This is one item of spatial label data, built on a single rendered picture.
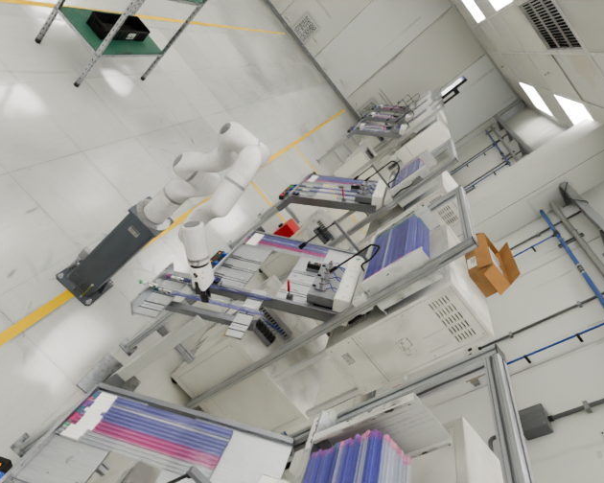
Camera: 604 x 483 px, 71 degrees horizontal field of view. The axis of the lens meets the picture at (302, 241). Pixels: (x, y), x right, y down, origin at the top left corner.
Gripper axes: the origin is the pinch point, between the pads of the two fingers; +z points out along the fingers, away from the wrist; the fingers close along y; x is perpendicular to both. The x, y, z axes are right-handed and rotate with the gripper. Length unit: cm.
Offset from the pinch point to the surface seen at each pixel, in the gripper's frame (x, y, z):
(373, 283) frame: -64, 33, 9
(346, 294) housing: -50, 42, 22
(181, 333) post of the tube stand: 20.5, 8.0, 26.7
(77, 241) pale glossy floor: 118, 64, 12
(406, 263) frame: -77, 33, -2
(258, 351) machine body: -1, 42, 63
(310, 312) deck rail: -33, 35, 29
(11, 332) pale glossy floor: 105, -3, 28
